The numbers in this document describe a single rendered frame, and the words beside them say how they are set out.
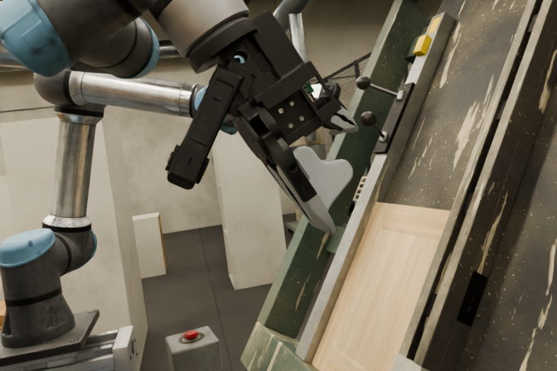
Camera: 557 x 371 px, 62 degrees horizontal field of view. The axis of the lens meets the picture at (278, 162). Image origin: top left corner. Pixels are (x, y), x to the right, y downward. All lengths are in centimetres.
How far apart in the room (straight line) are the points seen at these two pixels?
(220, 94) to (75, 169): 87
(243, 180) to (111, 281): 192
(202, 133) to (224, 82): 5
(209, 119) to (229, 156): 427
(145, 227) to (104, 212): 272
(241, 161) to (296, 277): 340
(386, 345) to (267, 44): 69
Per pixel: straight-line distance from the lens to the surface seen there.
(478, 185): 87
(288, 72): 43
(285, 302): 136
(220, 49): 41
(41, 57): 46
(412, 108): 124
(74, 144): 124
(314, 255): 137
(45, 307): 119
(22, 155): 330
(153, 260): 597
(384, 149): 118
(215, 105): 41
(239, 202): 471
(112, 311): 334
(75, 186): 126
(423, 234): 99
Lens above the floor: 140
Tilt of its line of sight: 2 degrees down
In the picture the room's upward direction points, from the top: 7 degrees counter-clockwise
